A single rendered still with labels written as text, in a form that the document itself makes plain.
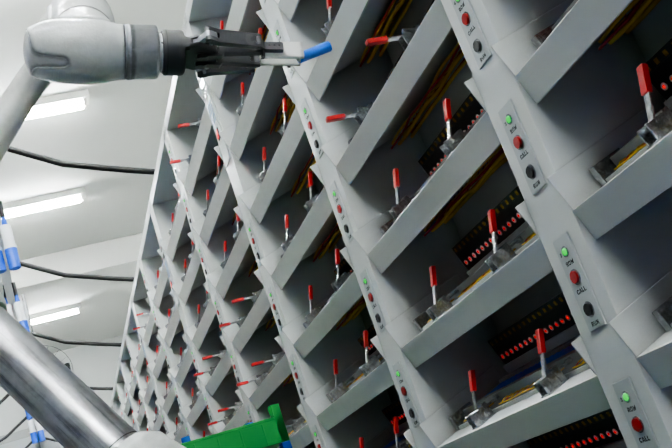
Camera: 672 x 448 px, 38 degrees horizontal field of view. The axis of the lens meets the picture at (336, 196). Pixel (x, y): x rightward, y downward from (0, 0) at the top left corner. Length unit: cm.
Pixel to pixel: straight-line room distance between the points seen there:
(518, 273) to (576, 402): 19
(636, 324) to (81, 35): 93
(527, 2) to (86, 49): 68
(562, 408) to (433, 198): 40
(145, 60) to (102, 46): 7
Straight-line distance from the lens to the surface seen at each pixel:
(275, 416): 211
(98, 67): 160
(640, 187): 113
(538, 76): 125
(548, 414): 144
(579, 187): 125
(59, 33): 160
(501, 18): 133
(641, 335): 122
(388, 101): 166
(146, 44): 161
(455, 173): 150
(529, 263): 136
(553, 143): 126
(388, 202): 194
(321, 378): 253
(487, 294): 149
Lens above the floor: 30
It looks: 17 degrees up
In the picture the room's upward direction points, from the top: 19 degrees counter-clockwise
